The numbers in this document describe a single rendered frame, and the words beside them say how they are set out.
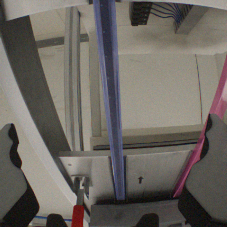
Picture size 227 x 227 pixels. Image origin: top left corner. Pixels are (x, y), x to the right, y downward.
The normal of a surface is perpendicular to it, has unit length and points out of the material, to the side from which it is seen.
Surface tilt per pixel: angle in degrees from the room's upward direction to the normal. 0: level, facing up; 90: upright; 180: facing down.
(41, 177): 90
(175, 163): 46
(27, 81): 90
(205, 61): 90
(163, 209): 136
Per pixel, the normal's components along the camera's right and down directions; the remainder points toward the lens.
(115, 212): -0.06, -0.73
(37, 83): 1.00, -0.05
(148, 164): 0.01, 0.68
